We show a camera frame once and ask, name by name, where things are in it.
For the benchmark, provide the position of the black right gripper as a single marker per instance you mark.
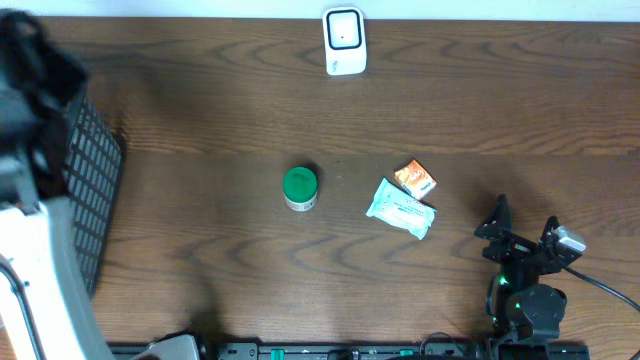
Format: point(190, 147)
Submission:
point(513, 245)

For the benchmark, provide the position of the orange small carton box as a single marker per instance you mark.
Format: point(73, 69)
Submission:
point(415, 180)

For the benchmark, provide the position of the light blue wipes packet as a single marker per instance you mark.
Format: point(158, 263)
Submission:
point(396, 208)

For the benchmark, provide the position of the green lid cup container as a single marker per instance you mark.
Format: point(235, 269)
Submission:
point(300, 189)

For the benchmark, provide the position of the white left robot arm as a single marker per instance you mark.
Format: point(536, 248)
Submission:
point(45, 307)

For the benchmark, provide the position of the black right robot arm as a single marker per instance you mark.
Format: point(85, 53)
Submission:
point(525, 312)

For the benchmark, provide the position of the white barcode scanner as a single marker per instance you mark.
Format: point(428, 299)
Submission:
point(344, 40)

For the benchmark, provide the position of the dark grey plastic basket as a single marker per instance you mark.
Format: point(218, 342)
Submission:
point(92, 173)

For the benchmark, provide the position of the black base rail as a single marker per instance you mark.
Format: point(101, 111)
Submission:
point(433, 349)

